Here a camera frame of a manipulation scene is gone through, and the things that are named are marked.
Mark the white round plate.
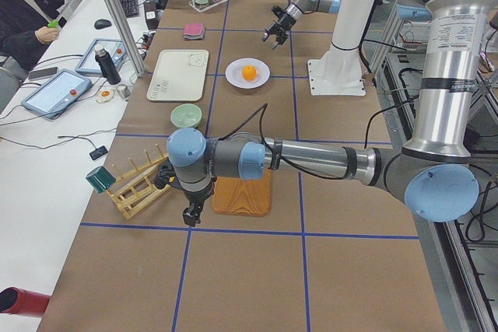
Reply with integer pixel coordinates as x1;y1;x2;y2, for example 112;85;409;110
225;58;270;89

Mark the blue teach pendant near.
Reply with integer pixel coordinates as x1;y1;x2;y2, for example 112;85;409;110
21;69;92;119

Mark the cream bear print tray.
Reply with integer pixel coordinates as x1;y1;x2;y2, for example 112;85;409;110
146;49;209;102

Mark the blue teach pendant far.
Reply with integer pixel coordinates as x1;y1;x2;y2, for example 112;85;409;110
75;38;127;76

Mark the small metal cup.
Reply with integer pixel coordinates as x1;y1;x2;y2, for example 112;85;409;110
116;84;131;100

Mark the small black puck device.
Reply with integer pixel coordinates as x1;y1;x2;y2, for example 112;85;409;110
89;145;108;161

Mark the dark green mug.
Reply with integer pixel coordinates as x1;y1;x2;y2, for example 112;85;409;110
86;166;116;194

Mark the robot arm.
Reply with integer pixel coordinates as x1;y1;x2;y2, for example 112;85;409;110
167;0;497;226
262;0;342;49

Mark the brown wooden cutting board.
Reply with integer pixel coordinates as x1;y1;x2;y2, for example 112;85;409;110
212;169;273;217

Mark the black smartphone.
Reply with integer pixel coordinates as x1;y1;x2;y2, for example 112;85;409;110
28;67;58;81

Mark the fried egg toy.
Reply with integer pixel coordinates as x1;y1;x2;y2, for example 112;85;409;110
96;89;115;103

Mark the blue teach pendant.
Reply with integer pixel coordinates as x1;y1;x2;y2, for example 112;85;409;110
75;38;127;76
21;69;92;119

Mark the aluminium frame post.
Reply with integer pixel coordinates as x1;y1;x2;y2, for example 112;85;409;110
104;0;146;78

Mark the seated person in black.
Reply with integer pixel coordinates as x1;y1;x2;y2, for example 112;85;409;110
1;0;65;71

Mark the red cylinder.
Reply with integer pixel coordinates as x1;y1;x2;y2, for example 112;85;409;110
1;287;51;317

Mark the wooden dish rack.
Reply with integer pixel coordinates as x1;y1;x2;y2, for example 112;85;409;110
106;144;171;219

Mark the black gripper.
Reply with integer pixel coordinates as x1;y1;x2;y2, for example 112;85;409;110
262;5;296;50
182;187;212;227

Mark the black computer mouse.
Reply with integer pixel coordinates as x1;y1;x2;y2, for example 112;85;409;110
93;19;112;30

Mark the grey cleaning cloth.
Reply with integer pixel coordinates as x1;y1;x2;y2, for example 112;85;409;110
183;24;206;42

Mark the orange fruit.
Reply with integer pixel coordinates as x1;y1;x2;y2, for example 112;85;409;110
241;65;258;81

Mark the black water bottle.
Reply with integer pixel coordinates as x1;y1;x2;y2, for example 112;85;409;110
94;44;121;85

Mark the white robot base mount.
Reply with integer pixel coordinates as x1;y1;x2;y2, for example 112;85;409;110
308;0;376;96

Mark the green ceramic bowl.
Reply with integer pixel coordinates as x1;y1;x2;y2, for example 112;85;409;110
170;103;202;128

